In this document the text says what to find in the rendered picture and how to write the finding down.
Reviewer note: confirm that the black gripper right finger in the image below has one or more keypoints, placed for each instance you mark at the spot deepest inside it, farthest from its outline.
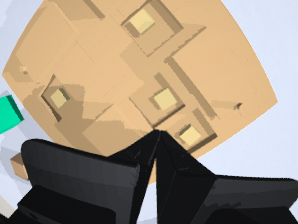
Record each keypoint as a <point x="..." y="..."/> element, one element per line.
<point x="187" y="192"/>

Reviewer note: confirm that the teal green cube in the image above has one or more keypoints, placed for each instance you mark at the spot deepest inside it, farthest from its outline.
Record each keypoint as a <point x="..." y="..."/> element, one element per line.
<point x="9" y="114"/>

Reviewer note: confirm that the tan puzzle board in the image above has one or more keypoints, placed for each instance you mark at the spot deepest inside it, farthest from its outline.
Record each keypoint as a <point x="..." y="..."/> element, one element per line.
<point x="111" y="72"/>

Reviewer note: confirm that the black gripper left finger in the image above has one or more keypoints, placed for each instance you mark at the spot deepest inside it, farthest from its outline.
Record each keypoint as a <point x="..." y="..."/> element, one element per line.
<point x="118" y="182"/>

